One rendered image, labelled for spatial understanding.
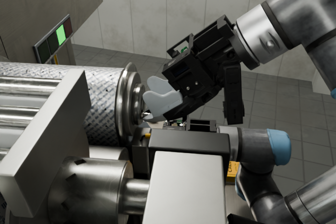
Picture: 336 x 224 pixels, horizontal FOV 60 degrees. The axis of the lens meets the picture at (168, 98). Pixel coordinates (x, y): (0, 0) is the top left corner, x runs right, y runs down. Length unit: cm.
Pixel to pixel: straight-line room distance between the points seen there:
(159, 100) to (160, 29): 275
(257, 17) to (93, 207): 30
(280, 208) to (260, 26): 38
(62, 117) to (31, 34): 68
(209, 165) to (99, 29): 340
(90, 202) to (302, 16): 31
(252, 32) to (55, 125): 29
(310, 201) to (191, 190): 48
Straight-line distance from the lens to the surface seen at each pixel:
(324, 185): 63
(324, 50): 40
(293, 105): 281
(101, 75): 50
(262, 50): 40
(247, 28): 40
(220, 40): 41
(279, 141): 65
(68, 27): 106
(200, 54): 42
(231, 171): 85
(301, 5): 40
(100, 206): 26
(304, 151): 239
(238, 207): 82
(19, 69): 56
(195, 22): 305
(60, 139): 20
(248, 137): 63
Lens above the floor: 157
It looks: 36 degrees down
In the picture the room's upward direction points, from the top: straight up
